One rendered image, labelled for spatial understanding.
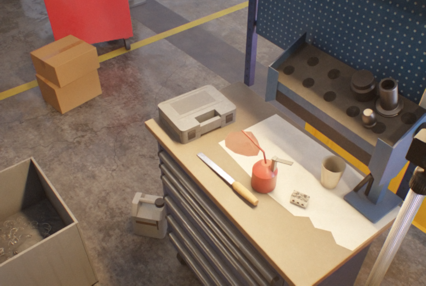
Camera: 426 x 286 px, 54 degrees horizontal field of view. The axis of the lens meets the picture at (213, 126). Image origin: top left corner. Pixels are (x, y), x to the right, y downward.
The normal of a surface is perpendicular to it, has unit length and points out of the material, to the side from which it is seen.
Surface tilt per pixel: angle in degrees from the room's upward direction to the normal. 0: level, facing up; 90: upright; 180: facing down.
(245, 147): 40
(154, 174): 0
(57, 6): 90
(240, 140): 11
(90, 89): 90
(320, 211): 0
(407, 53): 90
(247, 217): 0
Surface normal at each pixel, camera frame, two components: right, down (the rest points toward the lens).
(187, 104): 0.00, -0.76
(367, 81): -0.37, -0.49
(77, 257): 0.64, 0.50
